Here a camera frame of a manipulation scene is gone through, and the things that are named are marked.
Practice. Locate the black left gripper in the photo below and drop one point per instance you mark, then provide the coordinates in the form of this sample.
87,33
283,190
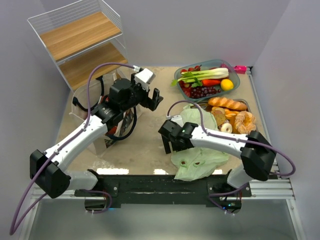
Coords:
147,97

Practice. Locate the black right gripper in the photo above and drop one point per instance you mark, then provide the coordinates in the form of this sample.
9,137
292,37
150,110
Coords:
168,137

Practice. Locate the green avocado print bag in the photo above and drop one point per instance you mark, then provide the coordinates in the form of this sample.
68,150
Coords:
197,162

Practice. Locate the beige canvas tote bag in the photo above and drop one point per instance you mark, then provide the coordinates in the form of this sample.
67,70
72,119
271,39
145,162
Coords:
97,106

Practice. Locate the red snack bag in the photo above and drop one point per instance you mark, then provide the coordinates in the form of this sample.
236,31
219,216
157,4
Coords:
114,132

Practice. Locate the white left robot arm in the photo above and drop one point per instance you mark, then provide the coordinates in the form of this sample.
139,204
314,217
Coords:
49,169

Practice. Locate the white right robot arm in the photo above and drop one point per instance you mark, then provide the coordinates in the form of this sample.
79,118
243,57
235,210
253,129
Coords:
252,149

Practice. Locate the purple grape bunch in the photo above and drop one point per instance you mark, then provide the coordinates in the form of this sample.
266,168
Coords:
203,91

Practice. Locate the green white leek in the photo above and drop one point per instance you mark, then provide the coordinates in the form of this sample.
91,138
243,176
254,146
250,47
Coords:
194,78

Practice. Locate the clear teal produce container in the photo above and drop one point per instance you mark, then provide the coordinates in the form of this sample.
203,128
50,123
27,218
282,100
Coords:
206,65

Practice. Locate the orange carrot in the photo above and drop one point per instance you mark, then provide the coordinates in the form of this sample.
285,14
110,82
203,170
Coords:
210,82

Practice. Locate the metal pastry tray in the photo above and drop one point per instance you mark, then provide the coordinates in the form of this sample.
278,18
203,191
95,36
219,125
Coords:
230,114

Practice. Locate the long bread loaf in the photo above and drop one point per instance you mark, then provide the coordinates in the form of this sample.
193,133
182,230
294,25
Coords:
227,103

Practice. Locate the large sugared cruller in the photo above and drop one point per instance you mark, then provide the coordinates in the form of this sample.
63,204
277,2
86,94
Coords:
245,122

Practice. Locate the yellow lemon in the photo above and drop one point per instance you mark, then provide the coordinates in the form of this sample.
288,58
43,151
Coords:
226,84

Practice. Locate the pink plastic clip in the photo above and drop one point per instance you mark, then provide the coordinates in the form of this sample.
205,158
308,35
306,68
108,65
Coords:
240,69

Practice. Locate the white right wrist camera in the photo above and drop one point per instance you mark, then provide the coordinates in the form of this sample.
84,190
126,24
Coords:
175,118

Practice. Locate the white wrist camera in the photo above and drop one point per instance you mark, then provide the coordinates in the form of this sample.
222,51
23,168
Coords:
175,118
144,77

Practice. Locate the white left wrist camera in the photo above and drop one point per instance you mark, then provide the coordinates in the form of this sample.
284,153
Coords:
144,77

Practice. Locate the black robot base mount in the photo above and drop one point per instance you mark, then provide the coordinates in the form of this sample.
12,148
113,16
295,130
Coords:
162,190

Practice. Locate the white wire wooden shelf rack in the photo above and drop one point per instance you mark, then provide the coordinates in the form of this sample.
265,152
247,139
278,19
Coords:
80,36

